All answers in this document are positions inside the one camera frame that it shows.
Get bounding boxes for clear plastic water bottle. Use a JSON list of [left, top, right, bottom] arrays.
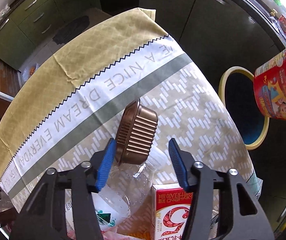
[[92, 146, 168, 231]]

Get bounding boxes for red white milk carton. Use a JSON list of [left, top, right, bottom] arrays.
[[151, 183, 193, 240]]

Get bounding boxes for red instant noodle cup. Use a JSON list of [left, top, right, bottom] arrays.
[[253, 49, 286, 121]]

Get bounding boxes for yellow rimmed blue trash bin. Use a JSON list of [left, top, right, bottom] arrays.
[[219, 66, 269, 151]]

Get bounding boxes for green kitchen cabinets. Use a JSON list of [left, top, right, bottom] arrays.
[[0, 0, 284, 71]]

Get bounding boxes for patterned tablecloth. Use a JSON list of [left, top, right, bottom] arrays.
[[0, 7, 263, 240]]

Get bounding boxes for dark floor mat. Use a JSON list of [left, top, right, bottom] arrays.
[[53, 15, 90, 45]]

